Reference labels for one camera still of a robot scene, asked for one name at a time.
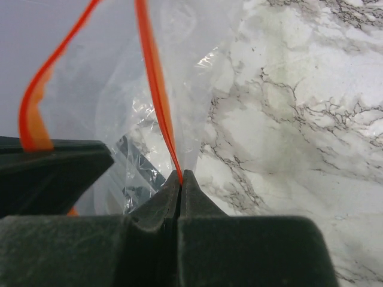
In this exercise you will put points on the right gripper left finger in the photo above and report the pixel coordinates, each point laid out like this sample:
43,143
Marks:
42,246

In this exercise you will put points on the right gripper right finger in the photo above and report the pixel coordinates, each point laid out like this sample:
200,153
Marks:
215,249

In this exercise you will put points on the clear zip top bag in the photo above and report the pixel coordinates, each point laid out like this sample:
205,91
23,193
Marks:
136,77

